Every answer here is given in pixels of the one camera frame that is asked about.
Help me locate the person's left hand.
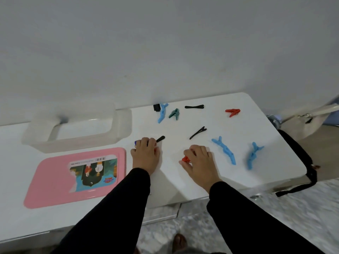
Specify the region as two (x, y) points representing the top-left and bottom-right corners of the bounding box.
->
(130, 137), (160, 175)

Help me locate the person's right hand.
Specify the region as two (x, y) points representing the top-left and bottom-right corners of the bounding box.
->
(179, 145), (222, 193)

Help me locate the person's left forearm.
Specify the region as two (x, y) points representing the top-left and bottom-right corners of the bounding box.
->
(52, 167), (151, 254)

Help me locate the person's right forearm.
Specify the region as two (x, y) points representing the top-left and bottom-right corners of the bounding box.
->
(207, 180), (326, 254)

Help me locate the light blue hair clip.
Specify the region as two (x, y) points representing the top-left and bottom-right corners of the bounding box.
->
(247, 142), (264, 170)
(211, 136), (236, 165)
(158, 104), (169, 124)

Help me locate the translucent plastic container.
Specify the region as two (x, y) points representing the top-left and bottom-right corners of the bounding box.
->
(21, 102), (132, 154)

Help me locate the person's foot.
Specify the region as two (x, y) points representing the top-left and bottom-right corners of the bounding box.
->
(172, 233), (187, 253)

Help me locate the pink lid with picture label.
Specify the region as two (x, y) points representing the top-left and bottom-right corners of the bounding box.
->
(23, 147), (127, 209)

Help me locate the white handbag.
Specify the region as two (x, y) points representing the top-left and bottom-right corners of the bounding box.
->
(279, 103), (339, 141)

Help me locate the black bag with strap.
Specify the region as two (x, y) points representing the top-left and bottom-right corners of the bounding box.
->
(275, 129), (321, 197)

